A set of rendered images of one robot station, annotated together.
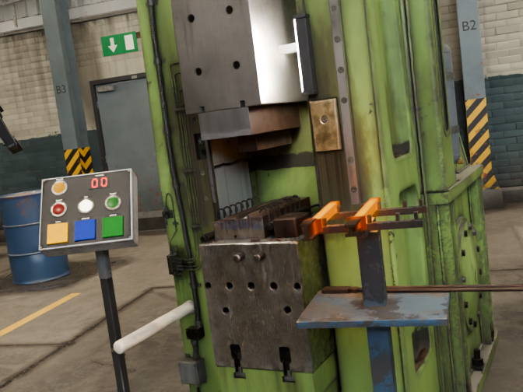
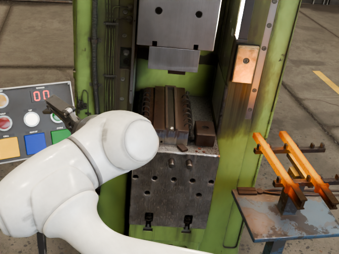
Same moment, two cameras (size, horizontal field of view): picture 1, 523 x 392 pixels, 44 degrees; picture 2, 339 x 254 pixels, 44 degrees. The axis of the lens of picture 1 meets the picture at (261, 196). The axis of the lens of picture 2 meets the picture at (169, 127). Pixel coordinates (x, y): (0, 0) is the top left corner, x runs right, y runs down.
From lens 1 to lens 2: 141 cm
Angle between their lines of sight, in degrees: 39
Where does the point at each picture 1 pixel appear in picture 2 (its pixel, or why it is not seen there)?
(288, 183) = (164, 72)
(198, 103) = (151, 38)
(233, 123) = (182, 60)
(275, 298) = (191, 187)
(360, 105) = (274, 54)
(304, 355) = (203, 219)
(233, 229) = (161, 136)
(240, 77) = (199, 25)
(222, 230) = not seen: hidden behind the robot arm
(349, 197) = (244, 114)
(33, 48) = not seen: outside the picture
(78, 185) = (19, 98)
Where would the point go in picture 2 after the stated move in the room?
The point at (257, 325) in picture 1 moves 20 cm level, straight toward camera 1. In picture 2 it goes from (172, 202) to (194, 231)
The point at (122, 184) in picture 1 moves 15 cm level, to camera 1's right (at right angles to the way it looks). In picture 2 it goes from (64, 97) to (100, 92)
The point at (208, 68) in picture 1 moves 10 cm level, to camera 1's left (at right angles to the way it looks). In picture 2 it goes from (170, 10) to (146, 11)
